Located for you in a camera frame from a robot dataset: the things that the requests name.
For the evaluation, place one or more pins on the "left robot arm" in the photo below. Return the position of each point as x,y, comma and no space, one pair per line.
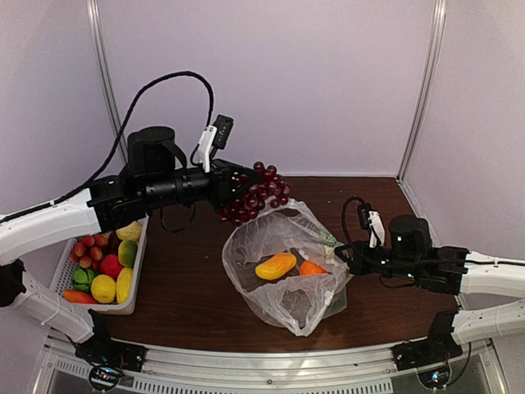
101,206

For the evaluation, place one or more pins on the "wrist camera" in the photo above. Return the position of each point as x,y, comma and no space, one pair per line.
370,220
213,138

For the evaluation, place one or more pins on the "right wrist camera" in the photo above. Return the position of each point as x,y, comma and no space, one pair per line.
370,220

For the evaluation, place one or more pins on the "pale fruit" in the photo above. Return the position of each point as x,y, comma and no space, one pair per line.
131,232

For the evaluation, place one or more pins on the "red round fruit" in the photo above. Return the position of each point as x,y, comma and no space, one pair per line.
111,266

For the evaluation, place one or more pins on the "orange red fruit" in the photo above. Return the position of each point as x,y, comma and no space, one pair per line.
78,297

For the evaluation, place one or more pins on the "dark purple fruit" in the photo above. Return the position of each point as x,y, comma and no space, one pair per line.
113,243

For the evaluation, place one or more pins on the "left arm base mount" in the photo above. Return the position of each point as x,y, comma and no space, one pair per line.
101,349

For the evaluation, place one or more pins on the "clear plastic bag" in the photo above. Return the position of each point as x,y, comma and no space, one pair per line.
296,303

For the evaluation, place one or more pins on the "aluminium front rail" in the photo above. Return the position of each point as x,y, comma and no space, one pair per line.
370,369

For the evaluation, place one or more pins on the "green lime in bag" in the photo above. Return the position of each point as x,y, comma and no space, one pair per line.
339,302

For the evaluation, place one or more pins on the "yellow green fruit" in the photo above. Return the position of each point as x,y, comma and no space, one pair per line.
127,252

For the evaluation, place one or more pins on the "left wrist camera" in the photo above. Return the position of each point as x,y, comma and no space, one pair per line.
213,138

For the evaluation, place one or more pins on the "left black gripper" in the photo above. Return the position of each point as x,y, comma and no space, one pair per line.
223,190

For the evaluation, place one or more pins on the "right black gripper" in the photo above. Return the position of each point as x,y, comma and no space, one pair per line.
339,252

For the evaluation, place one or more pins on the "green round fruit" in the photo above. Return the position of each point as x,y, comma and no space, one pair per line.
82,279

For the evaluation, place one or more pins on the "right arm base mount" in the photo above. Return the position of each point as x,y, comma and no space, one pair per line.
438,346

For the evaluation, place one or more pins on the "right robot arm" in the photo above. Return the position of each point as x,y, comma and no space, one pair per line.
444,270

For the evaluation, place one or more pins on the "dark purple grape bunch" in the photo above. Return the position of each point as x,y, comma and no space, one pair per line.
271,191

